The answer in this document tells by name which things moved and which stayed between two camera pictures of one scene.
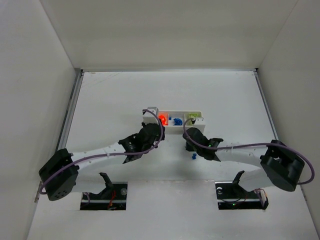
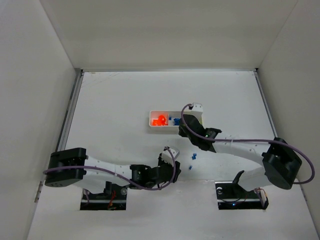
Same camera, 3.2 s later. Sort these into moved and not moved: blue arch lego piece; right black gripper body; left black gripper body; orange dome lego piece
Moved: left black gripper body; right black gripper body
Not moved: orange dome lego piece; blue arch lego piece
